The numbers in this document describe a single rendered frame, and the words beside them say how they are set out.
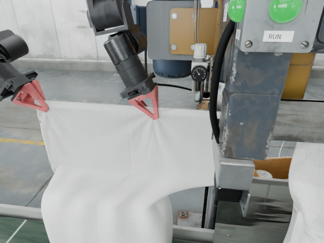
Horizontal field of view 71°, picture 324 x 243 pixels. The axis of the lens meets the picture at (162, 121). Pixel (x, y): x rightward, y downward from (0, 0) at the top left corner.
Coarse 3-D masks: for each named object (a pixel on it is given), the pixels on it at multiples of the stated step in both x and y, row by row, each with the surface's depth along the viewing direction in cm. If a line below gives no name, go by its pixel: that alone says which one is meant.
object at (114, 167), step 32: (64, 128) 60; (96, 128) 59; (128, 128) 57; (160, 128) 56; (192, 128) 55; (64, 160) 65; (96, 160) 63; (128, 160) 61; (160, 160) 60; (192, 160) 58; (64, 192) 63; (96, 192) 62; (128, 192) 61; (160, 192) 61; (64, 224) 65; (96, 224) 63; (128, 224) 62; (160, 224) 62
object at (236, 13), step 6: (234, 0) 24; (240, 0) 24; (228, 6) 26; (234, 6) 24; (240, 6) 24; (228, 12) 26; (234, 12) 25; (240, 12) 24; (234, 18) 25; (240, 18) 25
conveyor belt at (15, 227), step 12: (0, 216) 111; (0, 228) 105; (12, 228) 105; (24, 228) 105; (36, 228) 105; (0, 240) 99; (12, 240) 99; (24, 240) 99; (36, 240) 99; (48, 240) 99; (180, 240) 99
